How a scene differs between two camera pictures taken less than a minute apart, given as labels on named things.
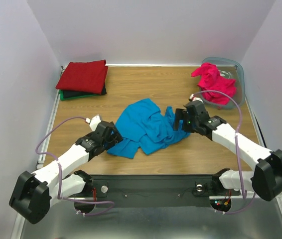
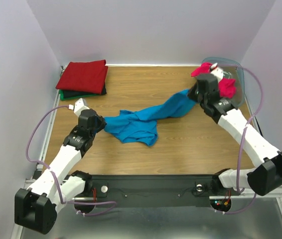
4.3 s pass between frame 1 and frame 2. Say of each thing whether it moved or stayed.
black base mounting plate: stayed
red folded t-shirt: stayed
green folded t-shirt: stayed
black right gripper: moved
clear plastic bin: stayed
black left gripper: moved
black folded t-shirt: stayed
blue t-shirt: moved
